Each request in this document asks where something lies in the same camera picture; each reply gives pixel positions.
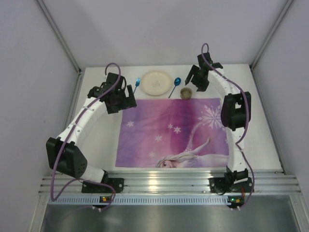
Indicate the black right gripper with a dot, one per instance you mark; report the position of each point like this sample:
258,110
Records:
197,76

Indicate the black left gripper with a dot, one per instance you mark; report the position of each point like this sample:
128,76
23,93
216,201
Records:
122,104

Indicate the cream round plate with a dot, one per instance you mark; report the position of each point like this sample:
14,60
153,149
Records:
156,82

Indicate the blue metal spoon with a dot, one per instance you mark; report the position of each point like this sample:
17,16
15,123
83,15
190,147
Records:
177,82

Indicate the blue metal fork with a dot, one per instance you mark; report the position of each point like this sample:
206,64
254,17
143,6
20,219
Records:
137,83

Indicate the purple snowflake placemat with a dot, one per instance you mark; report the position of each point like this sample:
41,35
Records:
168,133

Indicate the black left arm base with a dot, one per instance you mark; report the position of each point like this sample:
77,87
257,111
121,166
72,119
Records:
115,185

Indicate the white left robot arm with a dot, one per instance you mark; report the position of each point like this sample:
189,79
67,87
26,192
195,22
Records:
64,154

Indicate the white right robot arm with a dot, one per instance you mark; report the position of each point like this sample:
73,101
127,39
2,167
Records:
235,116

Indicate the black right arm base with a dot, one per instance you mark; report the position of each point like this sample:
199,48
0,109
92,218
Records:
220,186

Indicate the aluminium rail base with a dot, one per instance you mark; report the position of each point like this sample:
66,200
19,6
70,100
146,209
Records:
196,182

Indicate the slotted grey cable duct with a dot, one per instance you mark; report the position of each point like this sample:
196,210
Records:
147,200

